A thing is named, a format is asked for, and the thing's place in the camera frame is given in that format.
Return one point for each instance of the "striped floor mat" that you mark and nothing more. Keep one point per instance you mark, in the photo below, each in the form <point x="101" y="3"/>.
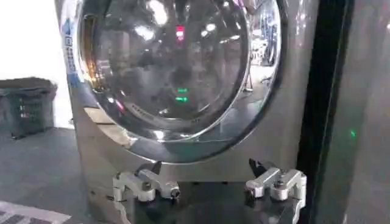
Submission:
<point x="27" y="215"/>

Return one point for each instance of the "grey dryer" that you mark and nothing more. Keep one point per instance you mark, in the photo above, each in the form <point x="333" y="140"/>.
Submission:
<point x="356" y="121"/>
<point x="286" y="106"/>

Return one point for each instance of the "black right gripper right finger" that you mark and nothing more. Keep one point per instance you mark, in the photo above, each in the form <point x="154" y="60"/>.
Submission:
<point x="280" y="181"/>

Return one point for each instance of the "dark laundry basket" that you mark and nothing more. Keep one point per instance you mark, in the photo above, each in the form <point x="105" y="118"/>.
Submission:
<point x="26" y="106"/>

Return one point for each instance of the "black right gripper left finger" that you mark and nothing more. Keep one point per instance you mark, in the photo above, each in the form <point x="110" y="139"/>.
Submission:
<point x="143" y="182"/>

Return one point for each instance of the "round glass dryer door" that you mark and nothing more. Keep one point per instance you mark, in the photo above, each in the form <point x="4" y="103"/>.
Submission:
<point x="170" y="73"/>

